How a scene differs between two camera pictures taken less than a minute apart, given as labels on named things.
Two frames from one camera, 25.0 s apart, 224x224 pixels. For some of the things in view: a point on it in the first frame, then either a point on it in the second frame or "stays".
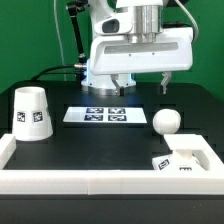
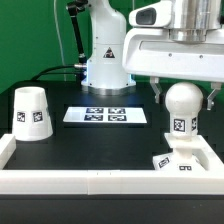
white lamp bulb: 166,121 to 183,101
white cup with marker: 31,121 stays
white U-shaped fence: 116,181 stays
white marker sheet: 105,114 stays
